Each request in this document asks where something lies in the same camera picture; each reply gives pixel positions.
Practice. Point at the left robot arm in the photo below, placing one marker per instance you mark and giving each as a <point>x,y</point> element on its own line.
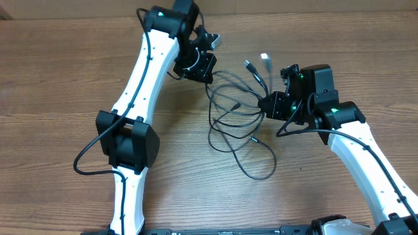
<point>171,40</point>

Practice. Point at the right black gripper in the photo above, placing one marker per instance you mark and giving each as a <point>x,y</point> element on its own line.
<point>275,106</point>

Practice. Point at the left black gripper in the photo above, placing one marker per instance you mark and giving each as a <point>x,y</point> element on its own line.
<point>203,73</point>

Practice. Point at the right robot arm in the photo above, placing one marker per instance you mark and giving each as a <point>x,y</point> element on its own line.
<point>311,98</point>

